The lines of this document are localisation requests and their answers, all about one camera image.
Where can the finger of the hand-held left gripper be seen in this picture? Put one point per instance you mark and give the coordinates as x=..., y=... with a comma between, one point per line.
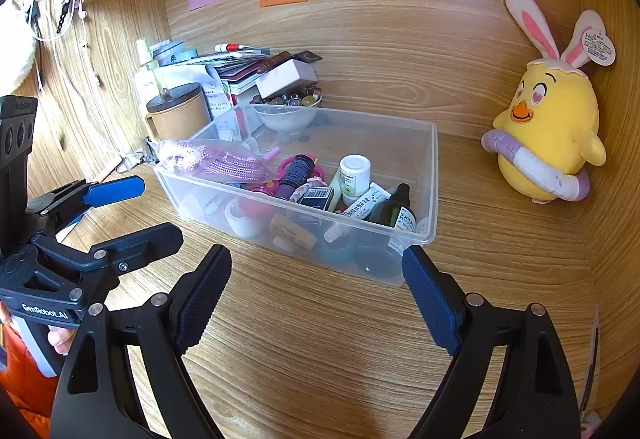
x=145, y=241
x=115, y=191

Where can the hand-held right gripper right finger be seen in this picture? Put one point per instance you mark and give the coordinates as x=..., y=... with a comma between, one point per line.
x=435, y=299

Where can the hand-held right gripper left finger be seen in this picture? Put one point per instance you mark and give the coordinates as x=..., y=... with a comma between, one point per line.
x=200, y=299

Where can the white tube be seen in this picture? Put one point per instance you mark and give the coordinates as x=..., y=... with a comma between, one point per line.
x=367, y=203

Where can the purple bottle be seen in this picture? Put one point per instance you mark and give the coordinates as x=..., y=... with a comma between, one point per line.
x=296, y=174

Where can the pink scissors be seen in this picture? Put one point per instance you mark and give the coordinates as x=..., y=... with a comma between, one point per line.
x=287, y=165

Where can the clear plastic storage box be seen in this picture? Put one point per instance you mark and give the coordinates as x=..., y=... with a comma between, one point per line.
x=380, y=144

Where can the person's left hand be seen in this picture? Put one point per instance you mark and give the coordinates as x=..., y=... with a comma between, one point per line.
x=61, y=341

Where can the pink pen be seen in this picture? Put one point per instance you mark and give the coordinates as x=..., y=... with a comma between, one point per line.
x=109, y=172

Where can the person's orange clothing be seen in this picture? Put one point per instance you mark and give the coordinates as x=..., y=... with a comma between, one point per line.
x=25, y=369

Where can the white tape roll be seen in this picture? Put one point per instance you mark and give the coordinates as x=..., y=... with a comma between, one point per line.
x=242, y=219

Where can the dark green dropper bottle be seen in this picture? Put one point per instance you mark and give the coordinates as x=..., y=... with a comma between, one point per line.
x=395, y=211

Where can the brown ceramic mug with lid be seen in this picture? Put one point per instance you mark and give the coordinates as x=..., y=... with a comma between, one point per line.
x=177, y=111

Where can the beige packet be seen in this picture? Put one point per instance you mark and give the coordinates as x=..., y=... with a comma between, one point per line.
x=292, y=231

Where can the green spray bottle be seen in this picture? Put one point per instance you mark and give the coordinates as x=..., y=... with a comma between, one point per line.
x=145, y=54

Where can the white pill bottle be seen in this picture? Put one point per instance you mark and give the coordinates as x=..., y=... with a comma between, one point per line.
x=355, y=176

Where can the grey tape roll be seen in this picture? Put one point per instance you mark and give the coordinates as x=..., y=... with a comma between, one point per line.
x=170, y=53

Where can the small black box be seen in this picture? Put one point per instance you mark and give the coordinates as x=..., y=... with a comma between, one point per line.
x=317, y=198

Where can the thin pink stick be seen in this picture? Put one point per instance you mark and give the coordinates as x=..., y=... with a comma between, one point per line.
x=272, y=152

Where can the stack of papers and booklets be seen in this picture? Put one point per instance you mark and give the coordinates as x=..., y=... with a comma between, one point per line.
x=235, y=69

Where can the white hanging cloth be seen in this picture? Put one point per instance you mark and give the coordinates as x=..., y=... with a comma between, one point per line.
x=17, y=39

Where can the red and white marker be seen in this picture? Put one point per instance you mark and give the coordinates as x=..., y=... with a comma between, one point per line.
x=235, y=48

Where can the white bowl of small items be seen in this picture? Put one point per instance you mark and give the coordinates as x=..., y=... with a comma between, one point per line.
x=287, y=116

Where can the small white box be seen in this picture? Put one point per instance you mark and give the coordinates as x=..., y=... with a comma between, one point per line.
x=285, y=78

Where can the yellow chick plush toy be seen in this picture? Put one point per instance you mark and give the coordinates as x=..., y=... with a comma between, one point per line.
x=550, y=119

